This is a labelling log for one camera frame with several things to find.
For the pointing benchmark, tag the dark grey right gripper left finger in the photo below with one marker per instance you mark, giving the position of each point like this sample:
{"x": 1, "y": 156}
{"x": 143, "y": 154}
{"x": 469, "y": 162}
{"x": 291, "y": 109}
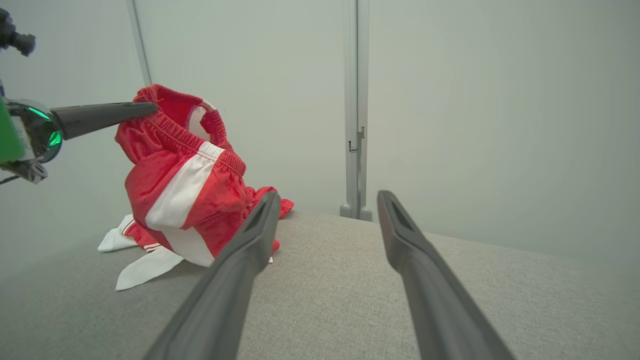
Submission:
{"x": 220, "y": 310}

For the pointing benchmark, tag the red shorts with white stripe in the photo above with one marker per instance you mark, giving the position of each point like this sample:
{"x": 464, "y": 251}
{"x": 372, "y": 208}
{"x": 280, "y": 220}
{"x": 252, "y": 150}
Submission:
{"x": 210, "y": 200}

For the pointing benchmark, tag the grey partition post with feet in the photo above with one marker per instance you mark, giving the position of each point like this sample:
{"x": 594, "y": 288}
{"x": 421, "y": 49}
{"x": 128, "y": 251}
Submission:
{"x": 355, "y": 100}

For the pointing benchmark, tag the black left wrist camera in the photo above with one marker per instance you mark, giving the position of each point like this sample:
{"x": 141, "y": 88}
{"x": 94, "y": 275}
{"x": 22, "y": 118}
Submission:
{"x": 15, "y": 37}

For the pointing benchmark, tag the thin grey partition strip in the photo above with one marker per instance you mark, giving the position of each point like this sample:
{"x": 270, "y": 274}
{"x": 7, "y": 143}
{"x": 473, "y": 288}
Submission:
{"x": 140, "y": 45}

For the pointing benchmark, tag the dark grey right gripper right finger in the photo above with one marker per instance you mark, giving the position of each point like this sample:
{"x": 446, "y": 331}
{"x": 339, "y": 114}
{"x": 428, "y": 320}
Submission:
{"x": 440, "y": 320}

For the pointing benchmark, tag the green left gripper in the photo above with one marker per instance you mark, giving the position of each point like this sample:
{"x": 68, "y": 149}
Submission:
{"x": 30, "y": 132}

